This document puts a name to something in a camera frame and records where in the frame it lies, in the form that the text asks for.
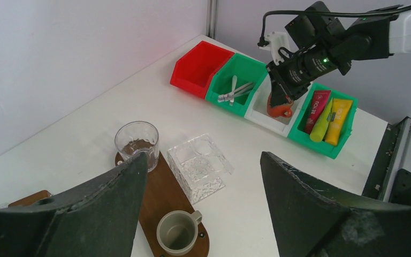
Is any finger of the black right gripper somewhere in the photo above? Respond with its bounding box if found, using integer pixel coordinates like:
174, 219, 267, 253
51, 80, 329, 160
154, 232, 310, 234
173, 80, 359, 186
269, 80, 291, 107

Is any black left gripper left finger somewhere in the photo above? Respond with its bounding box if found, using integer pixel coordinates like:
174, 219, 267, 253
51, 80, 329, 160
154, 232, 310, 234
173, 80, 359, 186
0, 154, 148, 256

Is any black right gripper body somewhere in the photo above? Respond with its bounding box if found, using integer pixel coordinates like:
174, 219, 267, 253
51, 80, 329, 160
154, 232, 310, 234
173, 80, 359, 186
266, 46, 351, 101

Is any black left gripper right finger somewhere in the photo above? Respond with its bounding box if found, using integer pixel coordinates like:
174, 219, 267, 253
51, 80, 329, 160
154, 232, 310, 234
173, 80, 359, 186
260, 152, 411, 256

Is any orange ceramic cup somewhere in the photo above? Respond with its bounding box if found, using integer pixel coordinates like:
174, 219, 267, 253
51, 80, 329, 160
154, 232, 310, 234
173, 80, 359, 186
267, 94, 294, 118

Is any grey ceramic cup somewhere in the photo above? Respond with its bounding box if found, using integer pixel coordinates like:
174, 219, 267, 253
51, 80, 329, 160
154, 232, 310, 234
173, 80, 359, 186
156, 210, 202, 256

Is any clear glass tumbler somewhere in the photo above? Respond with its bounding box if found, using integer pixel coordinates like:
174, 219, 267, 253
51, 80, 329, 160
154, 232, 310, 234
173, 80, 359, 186
114, 120, 159, 172

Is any clear textured acrylic holder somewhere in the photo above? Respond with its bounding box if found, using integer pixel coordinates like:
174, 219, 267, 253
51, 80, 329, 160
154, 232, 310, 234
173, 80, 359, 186
166, 134, 234, 205

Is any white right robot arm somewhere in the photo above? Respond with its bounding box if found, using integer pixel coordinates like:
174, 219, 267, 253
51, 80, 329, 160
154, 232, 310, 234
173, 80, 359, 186
258, 1, 411, 108

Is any red toothpaste tube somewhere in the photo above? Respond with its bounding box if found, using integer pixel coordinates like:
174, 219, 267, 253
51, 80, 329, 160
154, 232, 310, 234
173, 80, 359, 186
304, 90, 331, 134

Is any green bin with toothpaste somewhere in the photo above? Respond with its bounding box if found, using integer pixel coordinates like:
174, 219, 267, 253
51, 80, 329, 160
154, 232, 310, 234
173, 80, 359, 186
288, 83, 358, 159

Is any green toothpaste tube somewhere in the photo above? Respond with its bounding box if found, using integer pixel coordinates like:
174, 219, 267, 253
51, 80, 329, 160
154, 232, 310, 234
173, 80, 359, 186
310, 100, 333, 142

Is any yellow toothpaste tube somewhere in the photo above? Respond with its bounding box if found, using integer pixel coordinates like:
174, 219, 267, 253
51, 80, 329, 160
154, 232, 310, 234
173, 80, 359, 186
324, 99, 353, 146

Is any brown oval wooden tray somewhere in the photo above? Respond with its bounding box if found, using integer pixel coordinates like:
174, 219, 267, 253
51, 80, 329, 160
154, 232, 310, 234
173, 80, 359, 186
115, 150, 210, 257

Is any white storage bin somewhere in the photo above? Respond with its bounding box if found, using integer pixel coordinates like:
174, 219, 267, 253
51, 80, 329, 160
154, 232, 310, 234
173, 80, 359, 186
244, 75, 307, 138

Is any green bin with toothbrushes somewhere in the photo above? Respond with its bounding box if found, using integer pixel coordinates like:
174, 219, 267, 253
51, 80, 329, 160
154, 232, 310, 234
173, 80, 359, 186
205, 53, 268, 117

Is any red storage bin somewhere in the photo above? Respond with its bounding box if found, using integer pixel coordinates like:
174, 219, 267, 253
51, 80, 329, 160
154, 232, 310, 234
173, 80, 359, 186
170, 41, 234, 99

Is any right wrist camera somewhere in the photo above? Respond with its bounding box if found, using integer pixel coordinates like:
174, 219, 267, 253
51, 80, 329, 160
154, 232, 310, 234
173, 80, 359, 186
258, 32, 291, 66

